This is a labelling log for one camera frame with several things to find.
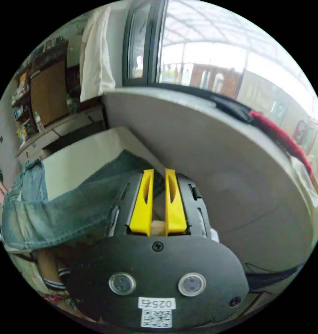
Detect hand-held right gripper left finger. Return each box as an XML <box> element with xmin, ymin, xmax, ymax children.
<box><xmin>129</xmin><ymin>169</ymin><xmax>154</xmax><ymax>236</ymax></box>

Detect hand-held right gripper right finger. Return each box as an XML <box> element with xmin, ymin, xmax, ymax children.
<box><xmin>165</xmin><ymin>168</ymin><xmax>188</xmax><ymax>236</ymax></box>

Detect blue jeans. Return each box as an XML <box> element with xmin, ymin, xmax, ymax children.
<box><xmin>1</xmin><ymin>150</ymin><xmax>165</xmax><ymax>251</ymax></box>

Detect person's body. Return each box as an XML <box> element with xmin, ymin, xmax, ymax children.
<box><xmin>33</xmin><ymin>246</ymin><xmax>74</xmax><ymax>292</ymax></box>

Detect white flat board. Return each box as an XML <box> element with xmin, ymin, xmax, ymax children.
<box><xmin>41</xmin><ymin>126</ymin><xmax>161</xmax><ymax>201</ymax></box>

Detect light desk with drawers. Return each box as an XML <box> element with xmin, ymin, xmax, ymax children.
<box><xmin>15</xmin><ymin>103</ymin><xmax>108</xmax><ymax>164</ymax></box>

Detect brown shelf with items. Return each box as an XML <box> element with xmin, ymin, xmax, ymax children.
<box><xmin>11</xmin><ymin>36</ymin><xmax>71</xmax><ymax>146</ymax></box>

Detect white curtain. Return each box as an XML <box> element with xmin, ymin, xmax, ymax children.
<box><xmin>79</xmin><ymin>5</ymin><xmax>117</xmax><ymax>103</ymax></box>

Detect window with dark frame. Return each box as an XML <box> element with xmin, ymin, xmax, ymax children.
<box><xmin>122</xmin><ymin>0</ymin><xmax>318</xmax><ymax>146</ymax></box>

